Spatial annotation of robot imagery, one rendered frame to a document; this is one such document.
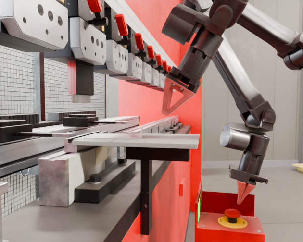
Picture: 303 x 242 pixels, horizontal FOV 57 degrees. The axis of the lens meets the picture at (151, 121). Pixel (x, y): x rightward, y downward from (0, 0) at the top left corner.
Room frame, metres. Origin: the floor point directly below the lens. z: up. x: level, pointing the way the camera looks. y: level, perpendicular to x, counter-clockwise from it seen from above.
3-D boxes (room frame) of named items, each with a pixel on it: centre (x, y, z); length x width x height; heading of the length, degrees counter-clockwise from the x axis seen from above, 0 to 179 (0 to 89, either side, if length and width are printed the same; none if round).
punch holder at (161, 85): (1.64, -0.02, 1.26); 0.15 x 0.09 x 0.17; 169
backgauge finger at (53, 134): (0.72, 0.32, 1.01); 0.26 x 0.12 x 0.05; 79
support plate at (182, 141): (0.65, 0.02, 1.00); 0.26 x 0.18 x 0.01; 79
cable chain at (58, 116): (1.51, 0.41, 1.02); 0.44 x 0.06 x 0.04; 169
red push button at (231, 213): (0.69, -0.20, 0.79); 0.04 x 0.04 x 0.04
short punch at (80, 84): (0.68, 0.17, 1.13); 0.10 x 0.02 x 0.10; 169
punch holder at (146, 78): (1.24, 0.06, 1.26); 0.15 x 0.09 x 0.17; 169
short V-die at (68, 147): (0.72, 0.16, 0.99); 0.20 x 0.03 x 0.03; 169
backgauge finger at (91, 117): (1.19, 0.23, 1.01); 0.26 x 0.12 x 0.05; 79
